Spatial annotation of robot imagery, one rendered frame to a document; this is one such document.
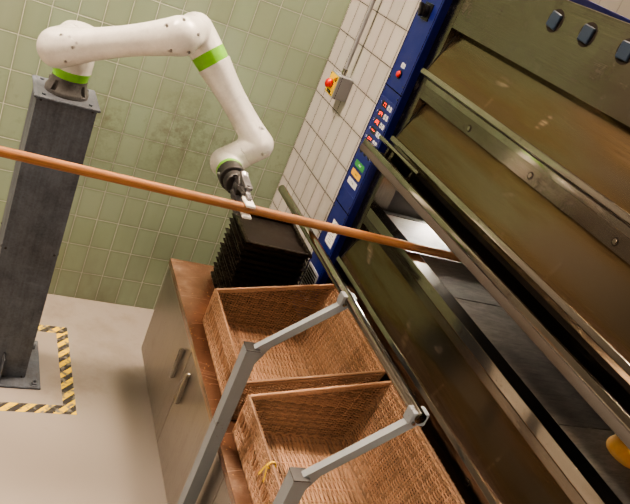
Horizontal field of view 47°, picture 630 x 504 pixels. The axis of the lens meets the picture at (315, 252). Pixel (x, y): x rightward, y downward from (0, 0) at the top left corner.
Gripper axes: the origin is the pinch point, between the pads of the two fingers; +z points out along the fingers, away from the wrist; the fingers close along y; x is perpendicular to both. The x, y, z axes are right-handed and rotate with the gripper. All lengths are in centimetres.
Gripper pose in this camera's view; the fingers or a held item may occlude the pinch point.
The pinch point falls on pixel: (246, 207)
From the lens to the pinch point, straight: 228.2
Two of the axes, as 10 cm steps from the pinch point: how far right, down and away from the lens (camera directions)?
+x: -8.8, -1.9, -4.3
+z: 2.9, 5.1, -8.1
